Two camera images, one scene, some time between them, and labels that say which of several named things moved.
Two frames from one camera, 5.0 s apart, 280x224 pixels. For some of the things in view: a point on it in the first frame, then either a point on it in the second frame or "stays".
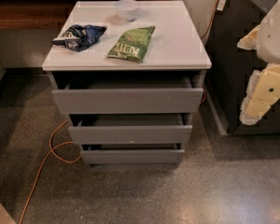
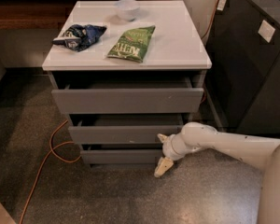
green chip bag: [133, 44] stays
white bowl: [127, 9] stays
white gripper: [275, 36] to [168, 147]
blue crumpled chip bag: [79, 38] stays
